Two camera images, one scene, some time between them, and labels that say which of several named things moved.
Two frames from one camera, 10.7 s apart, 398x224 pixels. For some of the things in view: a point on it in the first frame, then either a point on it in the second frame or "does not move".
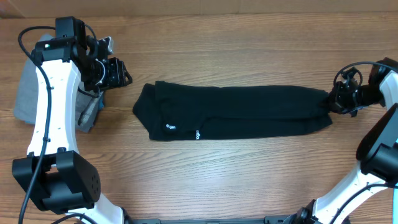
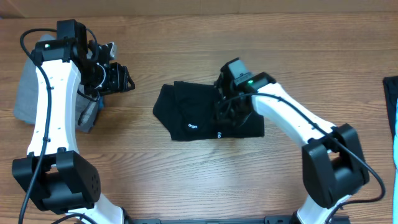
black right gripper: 336,103 to 222,117
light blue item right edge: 395,214 does not move
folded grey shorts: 88,106 does not move
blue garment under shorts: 101,104 does not move
